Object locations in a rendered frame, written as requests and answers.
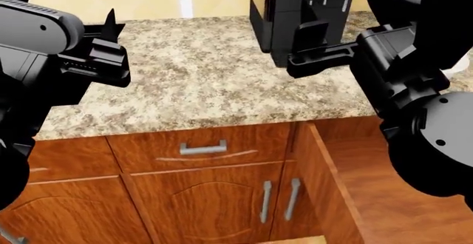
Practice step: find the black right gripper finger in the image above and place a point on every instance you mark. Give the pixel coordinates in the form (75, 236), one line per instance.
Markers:
(312, 38)
(391, 8)

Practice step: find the white bowl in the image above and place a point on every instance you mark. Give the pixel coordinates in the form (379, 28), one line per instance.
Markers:
(463, 67)

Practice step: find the wide wooden drawer front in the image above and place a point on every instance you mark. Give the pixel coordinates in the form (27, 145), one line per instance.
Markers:
(155, 147)

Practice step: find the narrow wooden drawer front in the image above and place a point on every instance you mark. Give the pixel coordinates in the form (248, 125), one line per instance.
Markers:
(74, 158)

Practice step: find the open wooden drawer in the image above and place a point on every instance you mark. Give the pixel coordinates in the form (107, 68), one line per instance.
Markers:
(369, 185)

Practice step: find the black coffee machine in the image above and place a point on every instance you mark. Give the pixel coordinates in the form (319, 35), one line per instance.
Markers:
(281, 11)

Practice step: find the wooden cabinet door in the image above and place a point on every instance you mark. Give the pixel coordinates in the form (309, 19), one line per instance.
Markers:
(306, 199)
(70, 213)
(203, 205)

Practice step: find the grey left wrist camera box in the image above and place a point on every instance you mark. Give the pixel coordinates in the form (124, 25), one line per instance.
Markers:
(33, 30)

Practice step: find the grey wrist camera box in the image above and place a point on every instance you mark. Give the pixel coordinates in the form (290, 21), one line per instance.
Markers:
(443, 19)
(33, 30)

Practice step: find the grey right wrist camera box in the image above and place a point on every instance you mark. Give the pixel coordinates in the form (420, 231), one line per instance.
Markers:
(443, 19)

